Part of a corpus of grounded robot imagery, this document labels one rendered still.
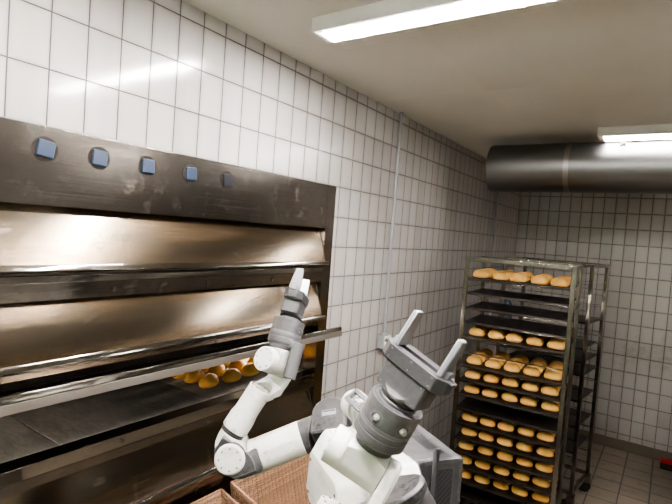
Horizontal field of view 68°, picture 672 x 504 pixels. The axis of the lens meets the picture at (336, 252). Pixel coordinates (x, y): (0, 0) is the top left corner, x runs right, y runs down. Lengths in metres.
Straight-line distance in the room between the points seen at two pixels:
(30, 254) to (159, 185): 0.45
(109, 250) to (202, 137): 0.52
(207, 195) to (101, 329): 0.58
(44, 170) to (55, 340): 0.47
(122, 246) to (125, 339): 0.29
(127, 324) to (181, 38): 0.95
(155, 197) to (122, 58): 0.42
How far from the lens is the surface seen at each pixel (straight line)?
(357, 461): 0.83
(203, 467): 2.08
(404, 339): 0.80
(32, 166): 1.54
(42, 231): 1.56
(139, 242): 1.70
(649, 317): 5.48
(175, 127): 1.78
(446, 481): 1.23
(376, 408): 0.79
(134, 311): 1.74
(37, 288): 1.56
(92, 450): 1.78
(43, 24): 1.61
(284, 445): 1.39
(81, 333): 1.64
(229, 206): 1.93
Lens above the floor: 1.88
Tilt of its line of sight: 2 degrees down
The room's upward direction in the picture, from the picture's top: 4 degrees clockwise
